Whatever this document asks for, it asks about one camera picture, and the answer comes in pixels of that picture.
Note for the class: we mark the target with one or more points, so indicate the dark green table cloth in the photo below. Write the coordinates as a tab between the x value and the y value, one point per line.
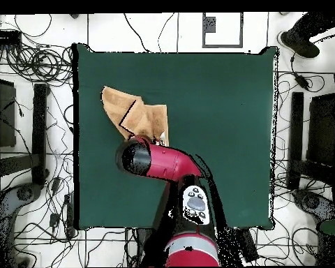
226	97

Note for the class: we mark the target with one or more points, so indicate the black power strip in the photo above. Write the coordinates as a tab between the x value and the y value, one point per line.
69	215
249	245

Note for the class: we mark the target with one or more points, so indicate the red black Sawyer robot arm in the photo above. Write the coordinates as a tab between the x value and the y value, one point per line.
167	164

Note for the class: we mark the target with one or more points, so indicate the black stand base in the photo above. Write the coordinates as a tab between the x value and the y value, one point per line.
39	125
296	125

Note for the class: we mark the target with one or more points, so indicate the black power adapter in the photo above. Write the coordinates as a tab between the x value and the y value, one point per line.
301	81

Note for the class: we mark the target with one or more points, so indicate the tan terry towel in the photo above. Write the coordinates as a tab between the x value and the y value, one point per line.
120	109

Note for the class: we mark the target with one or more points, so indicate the black computer case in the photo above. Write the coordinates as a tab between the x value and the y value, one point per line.
2	111
322	125

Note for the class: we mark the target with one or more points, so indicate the grey office chair base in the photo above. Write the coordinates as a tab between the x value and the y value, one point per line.
5	203
312	202

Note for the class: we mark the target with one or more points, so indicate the person's foot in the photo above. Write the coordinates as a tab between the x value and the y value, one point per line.
298	42

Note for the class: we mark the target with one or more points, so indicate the grey square frame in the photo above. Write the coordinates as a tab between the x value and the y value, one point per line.
222	45

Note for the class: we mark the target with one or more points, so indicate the black network switch box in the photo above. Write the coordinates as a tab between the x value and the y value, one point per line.
4	37

